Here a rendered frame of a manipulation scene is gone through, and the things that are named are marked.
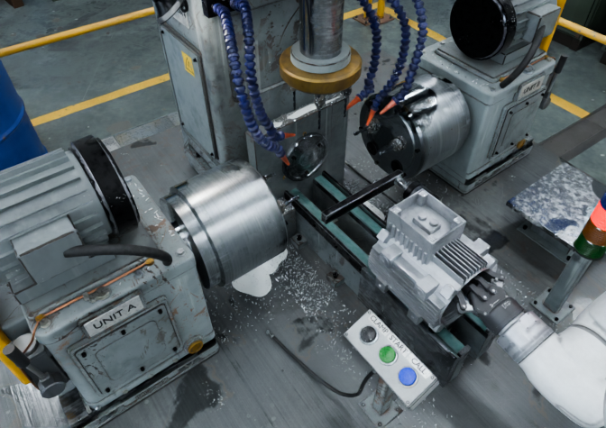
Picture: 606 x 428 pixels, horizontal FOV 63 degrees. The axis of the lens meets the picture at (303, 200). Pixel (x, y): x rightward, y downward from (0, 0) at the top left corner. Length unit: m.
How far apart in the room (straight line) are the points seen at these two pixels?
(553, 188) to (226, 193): 0.92
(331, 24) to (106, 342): 0.74
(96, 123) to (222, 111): 2.22
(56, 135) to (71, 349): 2.55
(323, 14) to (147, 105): 2.56
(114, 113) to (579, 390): 3.04
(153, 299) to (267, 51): 0.65
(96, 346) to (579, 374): 0.84
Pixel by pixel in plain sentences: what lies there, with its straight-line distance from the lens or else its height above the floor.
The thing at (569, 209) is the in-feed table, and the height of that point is 0.92.
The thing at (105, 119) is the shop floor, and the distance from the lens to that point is 3.45.
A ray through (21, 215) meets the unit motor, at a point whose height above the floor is 1.34.
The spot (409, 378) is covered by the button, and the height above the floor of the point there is 1.07.
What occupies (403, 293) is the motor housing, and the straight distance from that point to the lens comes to 1.08.
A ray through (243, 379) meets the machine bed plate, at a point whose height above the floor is 0.80.
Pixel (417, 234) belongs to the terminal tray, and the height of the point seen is 1.14.
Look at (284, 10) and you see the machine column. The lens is 1.26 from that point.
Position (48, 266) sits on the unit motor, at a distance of 0.87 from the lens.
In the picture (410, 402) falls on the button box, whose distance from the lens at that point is 0.91.
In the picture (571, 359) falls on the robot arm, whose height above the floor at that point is 1.08.
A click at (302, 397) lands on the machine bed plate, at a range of 1.18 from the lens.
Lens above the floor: 1.88
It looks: 46 degrees down
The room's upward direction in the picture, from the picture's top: 1 degrees counter-clockwise
